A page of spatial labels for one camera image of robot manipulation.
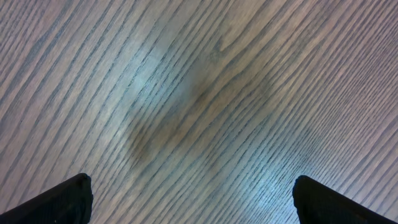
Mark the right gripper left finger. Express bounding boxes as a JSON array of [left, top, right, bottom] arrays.
[[1, 173, 93, 224]]

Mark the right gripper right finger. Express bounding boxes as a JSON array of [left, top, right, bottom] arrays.
[[292, 175, 396, 224]]

